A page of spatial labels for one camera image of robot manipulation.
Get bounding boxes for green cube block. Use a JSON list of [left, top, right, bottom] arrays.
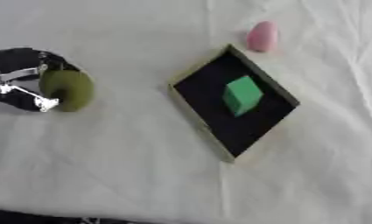
[[221, 75, 265, 118]]

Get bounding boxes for pink egg-shaped toy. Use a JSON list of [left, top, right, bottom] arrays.
[[245, 20, 281, 53]]

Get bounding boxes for tan box with black inside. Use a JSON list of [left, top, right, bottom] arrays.
[[167, 43, 302, 164]]

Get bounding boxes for olive green round toy fruit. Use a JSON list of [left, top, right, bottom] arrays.
[[37, 69, 97, 113]]

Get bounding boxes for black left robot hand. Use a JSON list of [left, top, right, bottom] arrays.
[[0, 47, 81, 113]]

